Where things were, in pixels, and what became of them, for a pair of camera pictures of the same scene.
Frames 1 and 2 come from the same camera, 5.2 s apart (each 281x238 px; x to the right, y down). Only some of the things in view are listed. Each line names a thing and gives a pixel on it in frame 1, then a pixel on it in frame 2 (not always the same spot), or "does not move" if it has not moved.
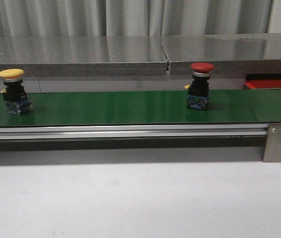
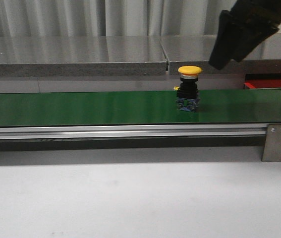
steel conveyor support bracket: x=276 y=138 does not move
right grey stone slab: x=233 y=53 does not move
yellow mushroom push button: x=15 y=95 to x=187 y=97
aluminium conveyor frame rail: x=195 y=132 does not move
